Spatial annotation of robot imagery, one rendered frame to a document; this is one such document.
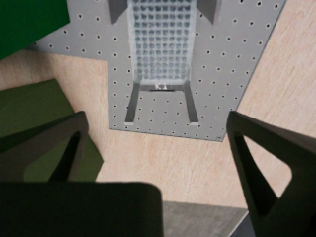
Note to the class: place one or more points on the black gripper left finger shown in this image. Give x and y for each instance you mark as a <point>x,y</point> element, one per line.
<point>19,150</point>

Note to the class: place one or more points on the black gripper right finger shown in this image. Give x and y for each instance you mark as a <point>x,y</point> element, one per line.
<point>290,214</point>

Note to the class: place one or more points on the green bin with label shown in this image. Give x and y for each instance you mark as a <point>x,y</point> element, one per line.
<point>22,22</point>

